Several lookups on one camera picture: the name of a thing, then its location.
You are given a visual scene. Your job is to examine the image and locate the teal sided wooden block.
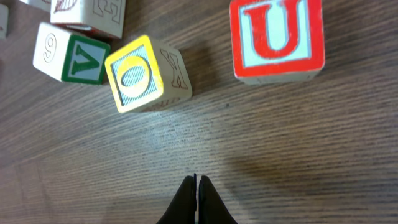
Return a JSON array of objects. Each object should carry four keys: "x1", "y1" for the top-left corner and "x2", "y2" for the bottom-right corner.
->
[{"x1": 32, "y1": 22, "x2": 110, "y2": 85}]

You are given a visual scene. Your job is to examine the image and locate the red U wooden block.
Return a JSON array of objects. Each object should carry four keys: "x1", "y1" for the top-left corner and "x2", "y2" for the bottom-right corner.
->
[{"x1": 229, "y1": 0, "x2": 326, "y2": 85}]

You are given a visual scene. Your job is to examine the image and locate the yellow wooden block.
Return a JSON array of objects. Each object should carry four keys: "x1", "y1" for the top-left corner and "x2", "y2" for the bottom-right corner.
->
[{"x1": 104, "y1": 35, "x2": 193, "y2": 113}]

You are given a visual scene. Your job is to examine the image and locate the red pattern tilted block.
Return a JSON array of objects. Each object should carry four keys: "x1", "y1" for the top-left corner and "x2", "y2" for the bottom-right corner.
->
[{"x1": 50, "y1": 0, "x2": 126, "y2": 39}]

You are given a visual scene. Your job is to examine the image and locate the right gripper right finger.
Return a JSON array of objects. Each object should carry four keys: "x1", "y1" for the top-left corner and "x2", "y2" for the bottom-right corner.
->
[{"x1": 198, "y1": 175, "x2": 237, "y2": 224}]

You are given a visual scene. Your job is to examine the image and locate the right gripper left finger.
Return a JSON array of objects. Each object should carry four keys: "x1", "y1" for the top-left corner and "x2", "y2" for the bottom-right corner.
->
[{"x1": 157, "y1": 174, "x2": 197, "y2": 224}]

